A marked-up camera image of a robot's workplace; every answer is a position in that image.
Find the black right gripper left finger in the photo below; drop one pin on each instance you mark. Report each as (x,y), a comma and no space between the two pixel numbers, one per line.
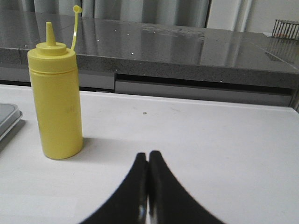
(128,204)

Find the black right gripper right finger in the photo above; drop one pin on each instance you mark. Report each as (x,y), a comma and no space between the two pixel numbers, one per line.
(169,202)

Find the yellow squeeze bottle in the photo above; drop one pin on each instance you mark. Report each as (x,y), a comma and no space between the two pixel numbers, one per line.
(54,79)

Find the silver digital kitchen scale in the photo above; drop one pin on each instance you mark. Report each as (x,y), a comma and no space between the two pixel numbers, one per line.
(11,123)

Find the grey stone countertop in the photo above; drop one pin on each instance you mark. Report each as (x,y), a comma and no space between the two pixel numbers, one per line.
(182,62)

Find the grey curtain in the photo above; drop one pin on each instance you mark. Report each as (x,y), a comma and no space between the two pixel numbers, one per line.
(233,15)

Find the metal wire rack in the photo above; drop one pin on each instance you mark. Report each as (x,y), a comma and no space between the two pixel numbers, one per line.
(286,29)

